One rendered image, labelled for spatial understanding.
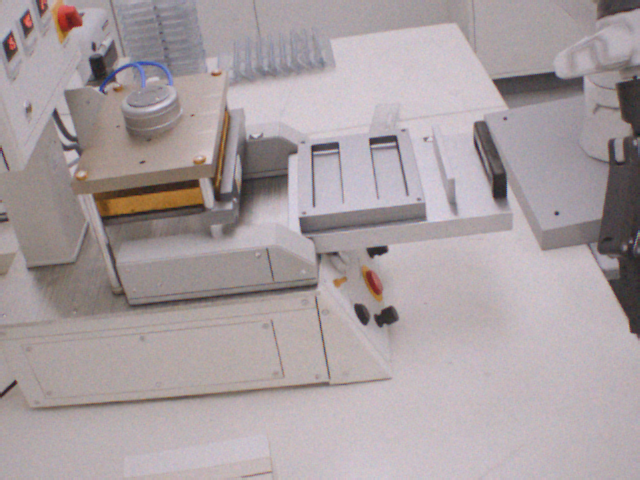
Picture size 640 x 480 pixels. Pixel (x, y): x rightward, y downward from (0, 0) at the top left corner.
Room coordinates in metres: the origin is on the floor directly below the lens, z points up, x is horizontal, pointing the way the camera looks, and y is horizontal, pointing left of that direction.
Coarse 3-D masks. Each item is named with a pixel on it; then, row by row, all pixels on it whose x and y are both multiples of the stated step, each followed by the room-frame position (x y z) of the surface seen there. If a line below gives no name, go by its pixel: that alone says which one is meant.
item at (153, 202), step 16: (224, 112) 1.10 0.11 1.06; (224, 128) 1.05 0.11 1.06; (224, 144) 1.01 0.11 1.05; (112, 192) 0.93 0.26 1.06; (128, 192) 0.92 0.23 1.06; (144, 192) 0.92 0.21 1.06; (160, 192) 0.91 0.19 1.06; (176, 192) 0.91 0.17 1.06; (192, 192) 0.91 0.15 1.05; (112, 208) 0.91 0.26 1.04; (128, 208) 0.91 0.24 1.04; (144, 208) 0.91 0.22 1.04; (160, 208) 0.91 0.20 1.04; (176, 208) 0.91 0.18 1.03; (192, 208) 0.91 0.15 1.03; (112, 224) 0.91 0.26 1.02
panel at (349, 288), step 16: (320, 256) 0.90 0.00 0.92; (352, 256) 1.00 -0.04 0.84; (368, 256) 1.06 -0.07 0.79; (336, 272) 0.91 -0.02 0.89; (352, 272) 0.96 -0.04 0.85; (336, 288) 0.87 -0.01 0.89; (352, 288) 0.92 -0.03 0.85; (368, 288) 0.97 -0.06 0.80; (352, 304) 0.88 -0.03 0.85; (368, 304) 0.93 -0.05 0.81; (368, 336) 0.85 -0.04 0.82; (384, 336) 0.89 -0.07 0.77; (384, 352) 0.86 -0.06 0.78
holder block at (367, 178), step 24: (312, 144) 1.08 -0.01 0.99; (336, 144) 1.08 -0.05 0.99; (360, 144) 1.06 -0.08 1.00; (384, 144) 1.07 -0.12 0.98; (408, 144) 1.04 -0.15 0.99; (312, 168) 1.03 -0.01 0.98; (336, 168) 1.03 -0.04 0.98; (360, 168) 0.99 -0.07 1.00; (384, 168) 1.01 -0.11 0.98; (408, 168) 0.97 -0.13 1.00; (312, 192) 0.96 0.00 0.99; (336, 192) 0.97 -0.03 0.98; (360, 192) 0.93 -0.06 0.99; (384, 192) 0.95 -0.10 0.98; (408, 192) 0.92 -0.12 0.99; (312, 216) 0.90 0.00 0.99; (336, 216) 0.90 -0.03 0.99; (360, 216) 0.89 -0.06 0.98; (384, 216) 0.89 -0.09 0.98; (408, 216) 0.89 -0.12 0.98
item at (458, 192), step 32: (416, 160) 1.03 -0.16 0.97; (448, 160) 0.96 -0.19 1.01; (480, 160) 1.01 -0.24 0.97; (288, 192) 1.00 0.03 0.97; (448, 192) 0.91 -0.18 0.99; (480, 192) 0.93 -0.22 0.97; (288, 224) 0.92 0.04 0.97; (384, 224) 0.89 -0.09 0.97; (416, 224) 0.88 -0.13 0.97; (448, 224) 0.88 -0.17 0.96; (480, 224) 0.87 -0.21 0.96
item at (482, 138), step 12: (480, 132) 1.02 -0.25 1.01; (480, 144) 0.99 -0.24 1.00; (492, 144) 0.98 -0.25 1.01; (492, 156) 0.95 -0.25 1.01; (492, 168) 0.92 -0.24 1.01; (504, 168) 0.92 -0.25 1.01; (492, 180) 0.91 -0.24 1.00; (504, 180) 0.91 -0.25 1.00; (492, 192) 0.91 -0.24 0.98; (504, 192) 0.91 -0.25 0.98
